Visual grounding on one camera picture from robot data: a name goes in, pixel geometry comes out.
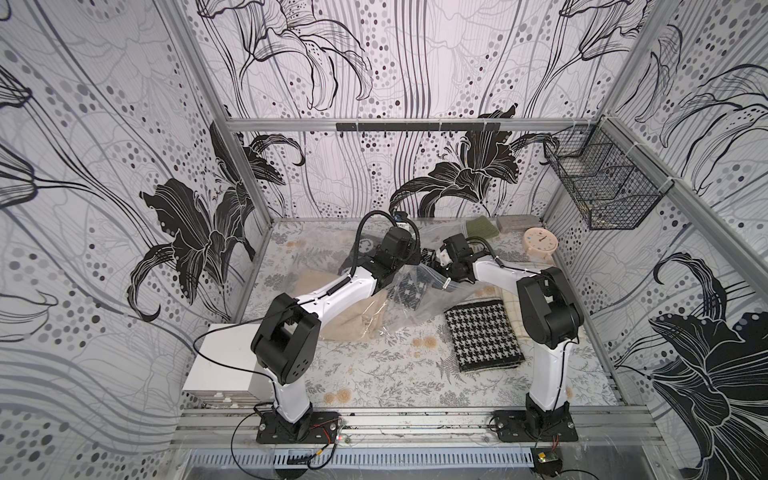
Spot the green scarf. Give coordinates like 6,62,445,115
465,216,500,240

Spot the black patterned cloth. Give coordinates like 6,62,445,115
387,264,447,311

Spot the clear plastic vacuum bag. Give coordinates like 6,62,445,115
263,217,517,343

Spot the cream checked scarf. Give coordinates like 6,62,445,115
502,290,527,337

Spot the beige fluffy cloth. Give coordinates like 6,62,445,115
292,269,388,342

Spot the black white houndstooth scarf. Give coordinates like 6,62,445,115
444,298,525,373

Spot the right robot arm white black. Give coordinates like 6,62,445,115
421,234,584,423

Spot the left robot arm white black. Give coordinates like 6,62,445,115
251,219,421,426

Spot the pink round clock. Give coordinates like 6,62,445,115
522,227,559,260

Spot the white box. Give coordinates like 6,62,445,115
182,324,274,408

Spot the small green circuit board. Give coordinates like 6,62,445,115
531,449,563,478

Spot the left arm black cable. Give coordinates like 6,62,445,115
191,209,422,480

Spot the black wall bar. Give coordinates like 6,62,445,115
335,121,501,132

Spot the black wire basket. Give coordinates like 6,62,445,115
543,124,674,230

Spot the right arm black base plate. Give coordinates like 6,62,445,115
488,409,579,444

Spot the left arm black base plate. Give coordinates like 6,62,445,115
256,410,341,445

